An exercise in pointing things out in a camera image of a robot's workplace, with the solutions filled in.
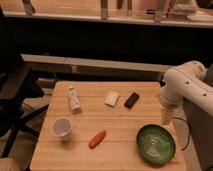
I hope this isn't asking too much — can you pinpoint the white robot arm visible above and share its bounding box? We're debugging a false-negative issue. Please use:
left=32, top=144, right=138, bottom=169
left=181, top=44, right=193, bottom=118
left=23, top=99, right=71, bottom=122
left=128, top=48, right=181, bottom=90
left=158, top=61, right=213, bottom=125

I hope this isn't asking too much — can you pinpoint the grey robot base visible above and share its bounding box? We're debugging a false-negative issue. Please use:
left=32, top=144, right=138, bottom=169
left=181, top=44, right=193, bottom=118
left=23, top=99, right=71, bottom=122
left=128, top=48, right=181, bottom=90
left=182, top=63, right=213, bottom=171

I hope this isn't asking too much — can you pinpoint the green ribbed bowl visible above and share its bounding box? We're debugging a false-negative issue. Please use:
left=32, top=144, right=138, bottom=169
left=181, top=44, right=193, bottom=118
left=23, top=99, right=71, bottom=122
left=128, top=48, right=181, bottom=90
left=136, top=124, right=176, bottom=166

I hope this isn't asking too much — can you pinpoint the black rectangular block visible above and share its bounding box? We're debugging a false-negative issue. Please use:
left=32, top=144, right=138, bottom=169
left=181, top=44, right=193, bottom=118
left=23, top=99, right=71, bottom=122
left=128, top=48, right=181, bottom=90
left=124, top=93, right=139, bottom=109

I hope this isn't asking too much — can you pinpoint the white tube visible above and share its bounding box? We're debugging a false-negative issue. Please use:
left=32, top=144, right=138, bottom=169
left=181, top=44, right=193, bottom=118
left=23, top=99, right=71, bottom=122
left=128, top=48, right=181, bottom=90
left=68, top=86, right=81, bottom=113

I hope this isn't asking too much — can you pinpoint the white paper cup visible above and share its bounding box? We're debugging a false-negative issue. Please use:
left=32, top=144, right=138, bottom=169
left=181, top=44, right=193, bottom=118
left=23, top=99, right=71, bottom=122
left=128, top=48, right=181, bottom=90
left=51, top=118, right=72, bottom=141

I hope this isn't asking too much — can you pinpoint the black office chair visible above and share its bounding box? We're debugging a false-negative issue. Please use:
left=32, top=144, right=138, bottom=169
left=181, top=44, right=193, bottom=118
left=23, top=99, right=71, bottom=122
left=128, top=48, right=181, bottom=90
left=0, top=7, right=48, bottom=158

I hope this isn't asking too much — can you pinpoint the black cable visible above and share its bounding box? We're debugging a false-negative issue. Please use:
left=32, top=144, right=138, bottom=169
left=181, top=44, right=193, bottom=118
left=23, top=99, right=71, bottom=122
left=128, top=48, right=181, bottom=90
left=173, top=116, right=192, bottom=152

